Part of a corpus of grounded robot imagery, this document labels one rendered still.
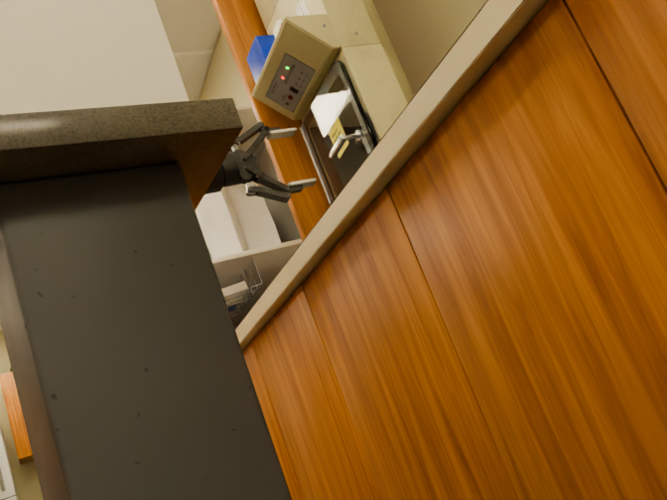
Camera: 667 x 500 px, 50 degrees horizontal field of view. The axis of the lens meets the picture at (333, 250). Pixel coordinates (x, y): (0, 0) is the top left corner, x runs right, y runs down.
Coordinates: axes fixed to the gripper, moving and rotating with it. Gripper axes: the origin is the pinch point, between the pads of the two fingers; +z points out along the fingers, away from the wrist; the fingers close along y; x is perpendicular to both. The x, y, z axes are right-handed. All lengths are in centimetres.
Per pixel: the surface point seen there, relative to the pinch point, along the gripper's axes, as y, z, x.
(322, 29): 26.8, 12.0, -11.0
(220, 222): 35, 17, 117
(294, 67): 25.5, 8.4, 1.9
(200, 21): 146, 46, 135
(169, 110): -27, -50, -72
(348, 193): -28, -15, -40
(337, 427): -60, -11, 7
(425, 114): -30, -15, -67
